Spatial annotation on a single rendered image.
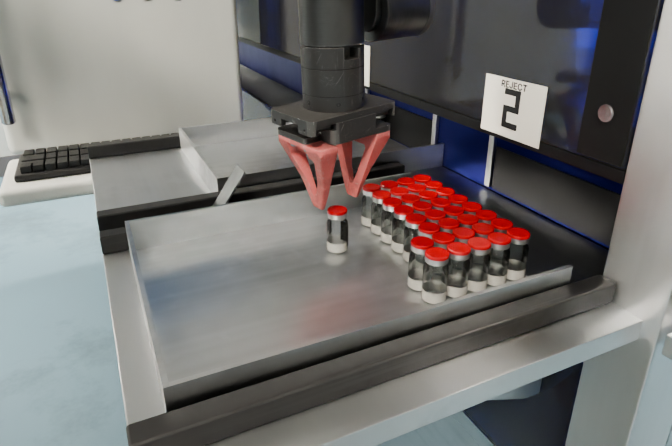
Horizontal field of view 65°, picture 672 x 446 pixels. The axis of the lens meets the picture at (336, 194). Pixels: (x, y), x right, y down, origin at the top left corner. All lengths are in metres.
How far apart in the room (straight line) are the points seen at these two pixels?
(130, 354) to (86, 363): 1.50
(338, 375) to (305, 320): 0.09
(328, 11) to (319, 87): 0.06
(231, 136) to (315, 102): 0.47
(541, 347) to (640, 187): 0.15
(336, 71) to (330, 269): 0.19
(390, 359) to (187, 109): 0.97
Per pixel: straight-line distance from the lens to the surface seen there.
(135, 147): 0.91
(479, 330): 0.43
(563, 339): 0.47
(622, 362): 0.55
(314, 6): 0.46
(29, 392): 1.91
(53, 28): 1.23
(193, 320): 0.46
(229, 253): 0.56
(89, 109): 1.25
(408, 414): 0.38
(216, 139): 0.92
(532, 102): 0.55
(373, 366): 0.38
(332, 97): 0.47
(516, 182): 0.70
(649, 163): 0.48
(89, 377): 1.88
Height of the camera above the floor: 1.15
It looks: 22 degrees down
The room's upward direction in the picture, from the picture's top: straight up
